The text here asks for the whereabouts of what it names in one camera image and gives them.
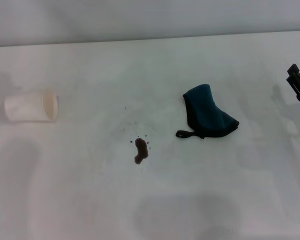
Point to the blue rag with black trim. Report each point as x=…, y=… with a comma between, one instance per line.
x=205, y=107

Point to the white paper cup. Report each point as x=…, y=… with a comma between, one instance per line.
x=27, y=107

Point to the dark brown liquid stain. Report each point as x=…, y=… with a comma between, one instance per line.
x=140, y=150

